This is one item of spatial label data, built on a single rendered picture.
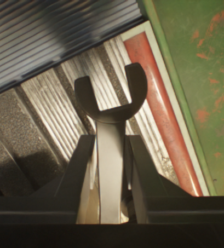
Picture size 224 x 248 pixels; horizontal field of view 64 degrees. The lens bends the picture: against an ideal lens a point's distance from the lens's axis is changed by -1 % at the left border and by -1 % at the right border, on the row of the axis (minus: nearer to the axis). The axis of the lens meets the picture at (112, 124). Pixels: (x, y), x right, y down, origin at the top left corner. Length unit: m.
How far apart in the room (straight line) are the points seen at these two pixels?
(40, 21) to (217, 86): 0.44
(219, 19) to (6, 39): 0.48
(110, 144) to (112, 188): 0.04
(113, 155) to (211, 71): 0.39
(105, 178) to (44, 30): 0.39
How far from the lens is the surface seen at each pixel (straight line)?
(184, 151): 0.51
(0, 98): 0.47
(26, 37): 0.50
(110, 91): 0.40
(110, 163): 0.16
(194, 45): 0.48
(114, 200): 0.18
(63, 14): 0.48
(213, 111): 0.52
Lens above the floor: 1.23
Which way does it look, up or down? 72 degrees down
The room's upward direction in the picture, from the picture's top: 177 degrees clockwise
